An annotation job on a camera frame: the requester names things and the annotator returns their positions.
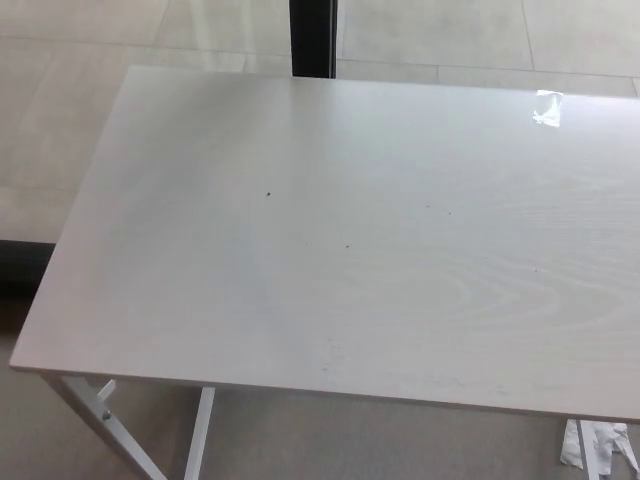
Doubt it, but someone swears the crumpled white paper scrap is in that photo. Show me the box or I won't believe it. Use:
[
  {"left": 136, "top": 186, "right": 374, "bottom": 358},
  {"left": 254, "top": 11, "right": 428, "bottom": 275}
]
[{"left": 559, "top": 419, "right": 632, "bottom": 472}]

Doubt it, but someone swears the white slim metal table leg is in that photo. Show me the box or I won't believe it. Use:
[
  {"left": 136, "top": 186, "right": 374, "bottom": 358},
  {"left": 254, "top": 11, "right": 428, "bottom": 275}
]
[{"left": 577, "top": 419, "right": 602, "bottom": 480}]

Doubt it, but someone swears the black vertical door frame post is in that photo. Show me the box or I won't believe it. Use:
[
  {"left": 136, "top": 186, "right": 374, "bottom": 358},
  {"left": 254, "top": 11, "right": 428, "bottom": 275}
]
[{"left": 288, "top": 0, "right": 338, "bottom": 80}]

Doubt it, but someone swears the white metal table leg frame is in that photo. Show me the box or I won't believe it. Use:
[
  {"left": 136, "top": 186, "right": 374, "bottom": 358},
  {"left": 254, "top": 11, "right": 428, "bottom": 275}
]
[{"left": 41, "top": 373, "right": 217, "bottom": 480}]

